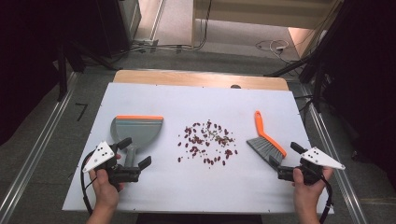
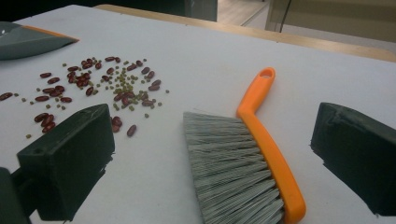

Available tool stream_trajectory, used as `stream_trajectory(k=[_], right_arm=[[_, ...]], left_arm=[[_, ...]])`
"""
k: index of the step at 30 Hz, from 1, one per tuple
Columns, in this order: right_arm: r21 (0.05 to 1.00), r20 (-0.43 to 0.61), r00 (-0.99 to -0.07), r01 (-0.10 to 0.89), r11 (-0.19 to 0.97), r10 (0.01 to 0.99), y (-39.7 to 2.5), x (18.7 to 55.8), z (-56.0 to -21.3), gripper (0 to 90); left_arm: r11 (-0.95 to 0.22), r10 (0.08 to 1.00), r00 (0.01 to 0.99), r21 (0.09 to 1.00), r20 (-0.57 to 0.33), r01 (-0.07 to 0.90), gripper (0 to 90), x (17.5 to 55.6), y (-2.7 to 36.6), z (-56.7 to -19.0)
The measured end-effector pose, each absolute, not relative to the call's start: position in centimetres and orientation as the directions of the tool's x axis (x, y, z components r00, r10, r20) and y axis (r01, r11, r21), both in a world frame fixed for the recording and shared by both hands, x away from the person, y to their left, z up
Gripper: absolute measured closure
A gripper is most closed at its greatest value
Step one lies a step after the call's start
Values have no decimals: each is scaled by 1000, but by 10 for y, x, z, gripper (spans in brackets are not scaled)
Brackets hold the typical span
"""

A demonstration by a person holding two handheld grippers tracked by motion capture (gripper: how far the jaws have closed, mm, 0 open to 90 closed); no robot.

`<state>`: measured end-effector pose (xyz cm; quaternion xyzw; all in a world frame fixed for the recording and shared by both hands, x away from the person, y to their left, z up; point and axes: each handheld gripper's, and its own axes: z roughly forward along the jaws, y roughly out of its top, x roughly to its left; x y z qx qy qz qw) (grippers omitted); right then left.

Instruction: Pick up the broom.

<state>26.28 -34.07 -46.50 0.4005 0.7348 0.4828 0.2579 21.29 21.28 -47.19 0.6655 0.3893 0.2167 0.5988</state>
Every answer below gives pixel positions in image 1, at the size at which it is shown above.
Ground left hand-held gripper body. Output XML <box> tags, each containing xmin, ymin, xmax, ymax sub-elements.
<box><xmin>82</xmin><ymin>141</ymin><xmax>141</xmax><ymax>191</ymax></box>

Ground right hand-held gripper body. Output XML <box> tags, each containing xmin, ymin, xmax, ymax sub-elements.
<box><xmin>276</xmin><ymin>147</ymin><xmax>346</xmax><ymax>185</ymax></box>

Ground orange brush with grey bristles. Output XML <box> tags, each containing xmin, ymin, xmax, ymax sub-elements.
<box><xmin>246</xmin><ymin>110</ymin><xmax>288</xmax><ymax>171</ymax></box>

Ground grey dustpan with orange edge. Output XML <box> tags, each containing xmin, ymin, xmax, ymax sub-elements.
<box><xmin>110</xmin><ymin>115</ymin><xmax>164</xmax><ymax>169</ymax></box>

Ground heap of red beans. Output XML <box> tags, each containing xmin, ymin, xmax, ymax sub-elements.
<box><xmin>177</xmin><ymin>119</ymin><xmax>239</xmax><ymax>169</ymax></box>

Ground person's left hand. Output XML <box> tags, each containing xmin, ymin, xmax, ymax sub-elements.
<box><xmin>88</xmin><ymin>153</ymin><xmax>125</xmax><ymax>215</ymax></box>

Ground person's right hand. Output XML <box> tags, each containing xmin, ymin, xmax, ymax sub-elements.
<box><xmin>291</xmin><ymin>166</ymin><xmax>334</xmax><ymax>216</ymax></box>

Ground white board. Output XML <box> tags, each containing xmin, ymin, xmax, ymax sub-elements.
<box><xmin>61</xmin><ymin>82</ymin><xmax>334</xmax><ymax>215</ymax></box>

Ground black metal stand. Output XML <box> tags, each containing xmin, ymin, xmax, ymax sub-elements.
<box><xmin>264</xmin><ymin>46</ymin><xmax>330</xmax><ymax>114</ymax></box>
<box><xmin>55</xmin><ymin>38</ymin><xmax>120</xmax><ymax>103</ymax></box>

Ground wooden table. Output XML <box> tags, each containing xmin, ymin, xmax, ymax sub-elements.
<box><xmin>112</xmin><ymin>69</ymin><xmax>290</xmax><ymax>91</ymax></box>

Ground black curtain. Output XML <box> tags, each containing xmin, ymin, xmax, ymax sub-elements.
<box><xmin>0</xmin><ymin>0</ymin><xmax>68</xmax><ymax>147</ymax></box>
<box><xmin>323</xmin><ymin>0</ymin><xmax>396</xmax><ymax>175</ymax></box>

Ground dark cabinet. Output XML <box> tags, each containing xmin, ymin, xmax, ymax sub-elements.
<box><xmin>94</xmin><ymin>0</ymin><xmax>142</xmax><ymax>59</ymax></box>

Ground beige wooden shelf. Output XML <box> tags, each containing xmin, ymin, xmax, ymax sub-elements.
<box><xmin>191</xmin><ymin>0</ymin><xmax>344</xmax><ymax>59</ymax></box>

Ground aluminium floor rail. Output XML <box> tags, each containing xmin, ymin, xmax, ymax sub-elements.
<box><xmin>299</xmin><ymin>85</ymin><xmax>370</xmax><ymax>224</ymax></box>
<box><xmin>0</xmin><ymin>72</ymin><xmax>79</xmax><ymax>224</ymax></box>

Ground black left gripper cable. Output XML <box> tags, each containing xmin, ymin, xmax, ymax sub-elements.
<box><xmin>79</xmin><ymin>150</ymin><xmax>95</xmax><ymax>217</ymax></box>

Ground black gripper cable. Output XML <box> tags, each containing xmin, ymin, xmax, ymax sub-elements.
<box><xmin>318</xmin><ymin>175</ymin><xmax>334</xmax><ymax>224</ymax></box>
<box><xmin>79</xmin><ymin>150</ymin><xmax>95</xmax><ymax>217</ymax></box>

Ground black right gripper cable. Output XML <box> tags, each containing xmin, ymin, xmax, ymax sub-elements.
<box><xmin>318</xmin><ymin>175</ymin><xmax>334</xmax><ymax>224</ymax></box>

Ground white cable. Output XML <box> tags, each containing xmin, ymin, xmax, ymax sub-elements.
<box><xmin>255</xmin><ymin>39</ymin><xmax>291</xmax><ymax>63</ymax></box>

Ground bundle of floor cables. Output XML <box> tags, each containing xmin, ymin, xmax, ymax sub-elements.
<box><xmin>118</xmin><ymin>0</ymin><xmax>214</xmax><ymax>55</ymax></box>

